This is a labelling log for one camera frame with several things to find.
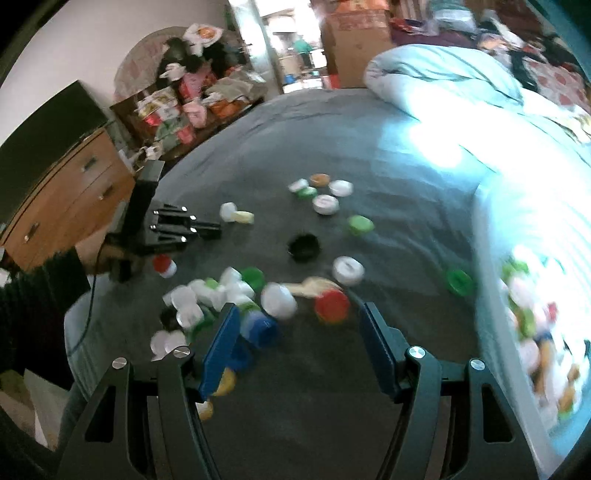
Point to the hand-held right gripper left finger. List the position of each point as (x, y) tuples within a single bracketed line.
[(221, 350)]

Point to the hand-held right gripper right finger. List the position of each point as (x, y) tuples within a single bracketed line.
[(376, 350)]

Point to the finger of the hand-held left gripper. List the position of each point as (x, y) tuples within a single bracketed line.
[(171, 240), (175, 216)]

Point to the pile of bottle caps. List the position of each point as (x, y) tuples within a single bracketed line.
[(194, 295)]

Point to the light blue laundry basket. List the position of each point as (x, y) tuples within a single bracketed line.
[(489, 258)]

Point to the person's left forearm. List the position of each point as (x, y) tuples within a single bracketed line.
[(37, 314)]

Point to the person's left hand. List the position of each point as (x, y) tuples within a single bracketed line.
[(108, 254)]

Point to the red and white bottle cap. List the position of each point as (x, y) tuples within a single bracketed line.
[(165, 266)]

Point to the wooden chest of drawers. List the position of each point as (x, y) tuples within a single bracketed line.
[(69, 194)]

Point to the grey blanket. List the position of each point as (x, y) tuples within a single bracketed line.
[(323, 415)]

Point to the white printed bottle cap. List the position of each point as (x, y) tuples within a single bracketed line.
[(347, 270)]

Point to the cream bottle cap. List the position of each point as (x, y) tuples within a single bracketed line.
[(314, 284)]

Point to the dark wooden chair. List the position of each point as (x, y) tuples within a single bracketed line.
[(124, 108)]

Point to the red and white shopping bag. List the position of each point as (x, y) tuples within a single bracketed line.
[(157, 106)]

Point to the green bottle cap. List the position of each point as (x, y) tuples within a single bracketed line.
[(308, 194), (459, 281), (361, 225)]

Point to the black television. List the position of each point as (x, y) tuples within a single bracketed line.
[(46, 138)]

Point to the orange bag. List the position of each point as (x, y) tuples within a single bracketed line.
[(226, 107)]

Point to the black bottle cap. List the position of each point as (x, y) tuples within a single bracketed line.
[(303, 249)]

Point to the pink box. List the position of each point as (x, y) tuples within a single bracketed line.
[(191, 85)]

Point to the orange bottle cap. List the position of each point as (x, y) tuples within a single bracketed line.
[(319, 180)]

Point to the heap of mixed bottle caps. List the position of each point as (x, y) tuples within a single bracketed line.
[(540, 341)]

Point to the white door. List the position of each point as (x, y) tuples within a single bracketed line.
[(258, 55)]

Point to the white cartoon print bag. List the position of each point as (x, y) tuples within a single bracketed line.
[(203, 33)]

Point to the plain cardboard box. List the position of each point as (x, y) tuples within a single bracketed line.
[(355, 60)]

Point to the red printed cardboard box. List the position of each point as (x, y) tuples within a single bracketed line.
[(358, 19)]

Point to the light blue duvet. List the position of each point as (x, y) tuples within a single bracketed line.
[(438, 69)]

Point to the red floral cloth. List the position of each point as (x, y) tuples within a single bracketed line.
[(558, 81)]

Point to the heap of mixed laundry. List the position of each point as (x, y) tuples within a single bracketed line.
[(461, 25)]

